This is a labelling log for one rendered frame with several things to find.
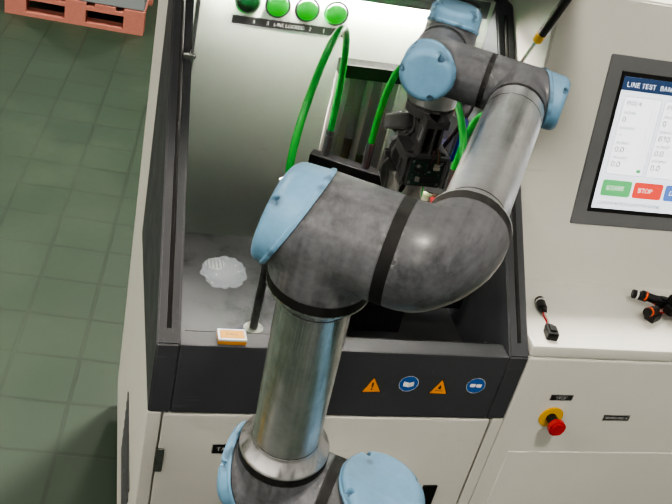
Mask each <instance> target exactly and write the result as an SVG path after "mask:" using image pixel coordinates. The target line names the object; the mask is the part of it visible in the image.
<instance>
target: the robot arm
mask: <svg viewBox="0 0 672 504"><path fill-rule="evenodd" d="M426 20H427V22H426V26H425V29H424V31H423V32H422V33H421V35H420V36H419V38H418V39H417V40H416V41H415V42H413V43H412V44H411V45H410V46H409V47H408V49H407V50H406V52H405V55H404V57H403V59H402V61H401V63H400V65H399V78H400V82H401V84H402V86H403V88H404V89H405V91H406V92H407V97H408V98H407V102H406V106H405V108H406V110H407V111H408V112H405V111H397V112H394V113H386V114H385V120H384V127H385V128H388V129H392V130H393V131H394V132H396V133H397V134H396V135H394V136H392V137H391V138H390V139H391V143H390V145H389V147H388V148H384V153H383V156H382V158H381V160H380V163H379V176H380V181H381V186H379V185H376V184H373V183H370V182H367V181H364V180H361V179H359V178H356V177H353V176H350V175H347V174H344V173H341V172H338V171H337V169H336V168H331V169H329V168H326V167H322V166H319V165H316V164H312V163H309V162H301V163H298V164H296V165H294V166H292V167H291V168H290V169H289V170H288V171H287V172H286V174H285V175H284V176H283V178H282V179H281V180H280V182H279V184H278V185H277V187H276V188H275V190H274V192H273V194H272V196H271V197H270V199H269V201H268V203H267V205H266V207H265V210H264V212H263V214H262V216H261V218H260V221H259V223H258V226H257V228H256V231H255V234H254V237H253V241H252V245H251V255H252V257H253V258H254V259H255V260H258V261H259V263H260V264H268V267H267V273H266V282H267V286H268V289H269V291H270V293H271V294H272V296H273V297H274V298H275V299H276V302H275V308H274V314H273V319H272V325H271V331H270V336H269V342H268V348H267V353H266V359H265V365H264V370H263V376H262V381H261V387H260V393H259V399H258V404H257V410H256V414H254V415H253V416H252V417H250V418H249V419H248V420H245V421H242V422H240V423H239V424H238V425H237V426H236V427H235V429H234V430H233V431H232V433H231V435H230V437H229V439H228V441H227V443H226V445H225V448H224V451H223V454H222V457H221V460H222V461H221V464H220V466H219V469H218V475H217V493H218V497H219V499H220V501H221V502H222V503H223V504H425V496H424V492H423V489H422V486H421V485H420V484H419V483H418V481H417V477H416V476H415V475H414V473H413V472H412V471H411V470H410V469H409V468H408V467H407V466H406V465H404V464H403V463H402V462H400V461H399V460H397V459H396V458H394V457H392V456H389V455H387V454H384V453H380V452H374V451H369V452H368V453H367V454H365V453H364V452H360V453H357V454H355V455H353V456H352V457H350V458H349V459H346V458H343V457H341V456H338V455H336V454H334V453H331V452H329V440H328V436H327V434H326V432H325V430H324V429H323V426H324V422H325V417H326V413H327V409H328V405H329V401H330V397H331V393H332V389H333V385H334V381H335V377H336V373H337V369H338V365H339V361H340V357H341V353H342V349H343V345H344V341H345V337H346V333H347V329H348V325H349V321H350V317H351V315H353V314H355V313H357V312H359V311H360V310H361V309H362V308H364V306H365V305H366V304H367V302H368V301H369V302H372V303H374V304H377V305H380V306H383V307H385V308H388V309H392V310H395V311H402V312H424V311H430V310H435V309H438V308H441V307H444V306H447V305H450V304H452V303H455V302H457V301H459V300H461V299H463V298H465V297H467V296H468V295H469V294H471V293H472V292H474V291H475V290H477V289H478V288H479V287H480V286H482V285H483V284H484V283H485V282H486V281H487V280H489V279H490V278H491V276H492V275H493V274H494V273H495V272H496V270H497V269H498V268H499V266H500V265H501V263H502V261H503V260H504V258H505V255H506V253H507V251H508V248H509V245H510V242H511V239H512V231H513V229H512V223H511V219H510V217H509V216H510V213H511V210H512V207H513V204H514V202H515V199H516V196H517V193H518V190H519V187H520V185H521V182H522V179H523V176H524V173H525V170H526V168H527V165H528V162H529V159H530V156H531V153H532V151H533V148H534V145H535V142H536V139H537V136H538V134H539V131H540V128H542V129H545V130H552V129H554V128H555V127H556V125H557V123H558V120H559V118H560V115H561V112H562V110H563V107H564V104H565V101H566V98H567V96H568V93H569V90H570V86H571V83H570V80H569V79H568V78H567V77H566V76H564V75H561V74H558V73H555V72H553V71H550V70H549V69H548V68H546V67H542V68H540V67H537V66H534V65H531V64H528V63H525V62H521V61H518V60H515V59H512V58H509V57H505V56H502V55H499V54H496V53H493V52H490V51H487V50H484V49H481V48H477V47H474V45H475V42H476V39H477V37H478V36H479V28H480V24H481V20H482V15H481V12H480V11H479V10H478V9H477V8H476V7H475V6H473V5H471V4H469V3H466V2H463V1H460V0H436V1H434V2H433V4H432V6H431V9H430V12H429V15H428V16H427V17H426ZM457 101H458V102H461V103H464V104H467V105H471V106H474V107H476V108H480V109H483V112H482V115H481V117H480V119H479V121H478V123H477V125H476V127H475V130H474V132H473V134H472V136H471V138H470V140H469V143H468V145H467V147H466V149H465V151H464V153H463V155H462V158H461V160H460V162H459V164H458V166H457V168H456V171H455V173H454V175H453V177H452V179H451V181H450V183H449V186H448V188H447V190H446V192H443V193H442V194H440V195H438V196H437V197H436V198H435V199H434V200H433V201H432V202H431V203H430V202H426V201H423V200H421V192H422V189H423V187H432V188H438V187H439V188H442V185H443V182H444V179H445V176H446V172H447V169H448V166H449V163H450V157H449V155H448V154H447V152H446V150H445V149H444V147H443V145H442V143H441V140H442V136H443V133H444V130H446V131H448V130H449V127H450V123H451V122H450V121H449V120H450V119H451V117H452V114H453V110H454V109H455V107H456V104H457ZM444 168H445V169H444ZM443 171H444V173H443ZM442 174H443V176H442ZM441 178H442V179H441ZM402 184H404V185H406V186H405V189H404V190H403V191H402V192H401V193H399V192H398V190H399V188H400V186H401V185H402Z"/></svg>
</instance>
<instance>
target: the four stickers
mask: <svg viewBox="0 0 672 504"><path fill-rule="evenodd" d="M384 379H385V377H364V380H363V384H362V389H361V393H381V391H382V387H383V383H384ZM420 379H421V376H401V378H400V381H399V384H398V387H397V391H396V392H416V391H417V388H418V385H419V382H420ZM452 380H453V379H436V378H433V381H432V383H431V386H430V389H429V392H428V394H438V395H447V394H448V391H449V388H450V386H451V383H452ZM487 381H488V379H487V378H473V377H470V378H469V380H468V383H467V385H466V387H465V389H464V392H463V393H473V394H482V393H483V390H484V388H485V386H486V384H487Z"/></svg>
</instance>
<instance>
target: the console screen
mask: <svg viewBox="0 0 672 504"><path fill-rule="evenodd" d="M570 223H575V224H587V225H599V226H612V227H624V228H636V229H648V230H660V231H672V62H670V61H663V60H656V59H649V58H642V57H635V56H627V55H620V54H612V55H611V59H610V63H609V67H608V71H607V75H606V79H605V83H604V87H603V91H602V95H601V99H600V103H599V107H598V111H597V115H596V119H595V123H594V127H593V131H592V135H591V139H590V143H589V147H588V151H587V155H586V159H585V163H584V167H583V171H582V175H581V179H580V183H579V187H578V191H577V195H576V199H575V203H574V207H573V211H572V215H571V218H570Z"/></svg>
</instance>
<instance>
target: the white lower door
mask: <svg viewBox="0 0 672 504"><path fill-rule="evenodd" d="M253 415H254V414H249V413H196V412H171V411H168V412H162V418H161V425H160V432H159V439H158V445H157V448H156V451H155V458H154V465H153V472H154V473H153V480H152V487H151V494H150V501H149V504H223V503H222V502H221V501H220V499H219V497H218V493H217V475H218V469H219V466H220V464H221V461H222V460H221V457H222V454H223V451H224V448H225V445H226V443H227V441H228V439H229V437H230V435H231V433H232V431H233V430H234V429H235V427H236V426H237V425H238V424H239V423H240V422H242V421H245V420H248V419H249V418H250V417H252V416H253ZM488 423H489V418H486V417H485V418H460V417H407V416H354V415H326V417H325V422H324V426H323V429H324V430H325V432H326V434H327V436H328V440H329V452H331V453H334V454H336V455H338V456H341V457H343V458H346V459H349V458H350V457H352V456H353V455H355V454H357V453H360V452H364V453H365V454H367V453H368V452H369V451H374V452H380V453H384V454H387V455H389V456H392V457H394V458H396V459H397V460H399V461H400V462H402V463H403V464H404V465H406V466H407V467H408V468H409V469H410V470H411V471H412V472H413V473H414V475H415V476H416V477H417V481H418V483H419V484H420V485H421V486H422V489H423V492H424V496H425V504H456V502H457V499H458V497H459V495H460V492H461V490H462V487H463V485H464V482H465V480H466V477H467V475H468V472H469V470H470V467H471V465H472V462H473V460H474V458H475V455H476V453H477V450H478V448H479V445H480V443H481V440H482V438H483V435H484V433H485V430H486V428H487V425H488Z"/></svg>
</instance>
